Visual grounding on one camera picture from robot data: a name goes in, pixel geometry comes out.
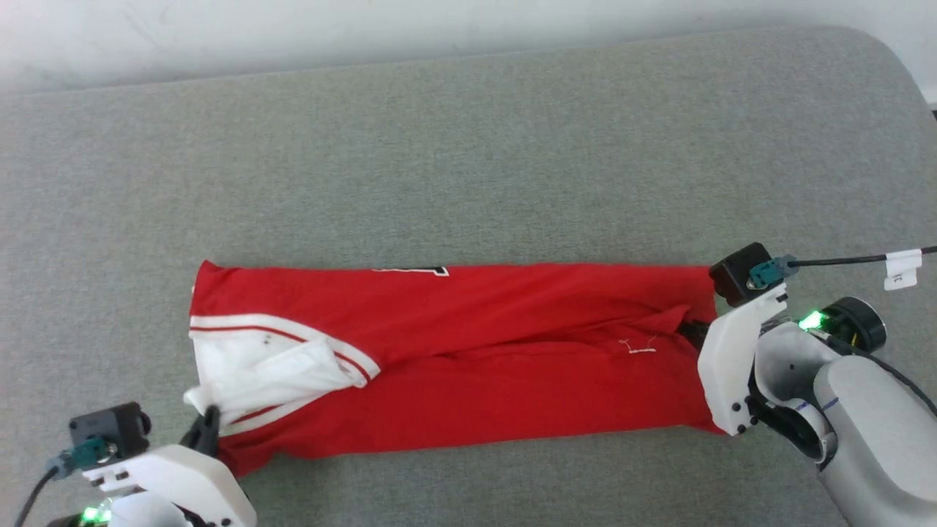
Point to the dark wrist camera box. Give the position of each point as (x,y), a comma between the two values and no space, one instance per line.
(110,428)
(732,274)

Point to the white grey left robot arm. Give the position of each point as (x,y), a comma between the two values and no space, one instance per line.
(135,514)

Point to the grey fabric sofa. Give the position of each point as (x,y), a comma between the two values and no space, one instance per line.
(439,146)

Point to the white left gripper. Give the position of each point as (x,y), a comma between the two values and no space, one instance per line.
(183,479)

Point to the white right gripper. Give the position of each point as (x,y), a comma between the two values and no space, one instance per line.
(728,366)

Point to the red basketball jersey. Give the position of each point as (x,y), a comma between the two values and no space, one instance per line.
(476,395)

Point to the dark right wrist camera box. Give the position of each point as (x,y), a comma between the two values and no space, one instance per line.
(732,274)

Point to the dark left wrist camera box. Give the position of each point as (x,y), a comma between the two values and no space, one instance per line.
(110,428)

